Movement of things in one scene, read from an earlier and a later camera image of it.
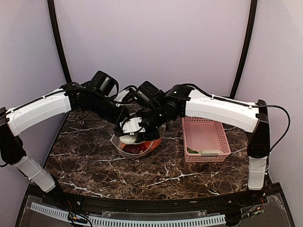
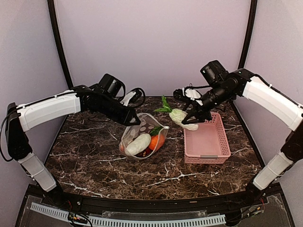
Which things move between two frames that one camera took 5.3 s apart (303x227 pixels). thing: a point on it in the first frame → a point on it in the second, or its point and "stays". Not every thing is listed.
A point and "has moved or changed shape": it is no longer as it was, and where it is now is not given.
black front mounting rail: [120, 205] stays
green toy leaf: [190, 151] has moved or changed shape
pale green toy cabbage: [210, 151] has moved or changed shape
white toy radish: [128, 139] → [139, 144]
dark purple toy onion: [134, 149] → [144, 153]
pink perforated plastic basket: [202, 134] stays
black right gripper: [155, 135] → [200, 112]
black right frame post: [253, 13] stays
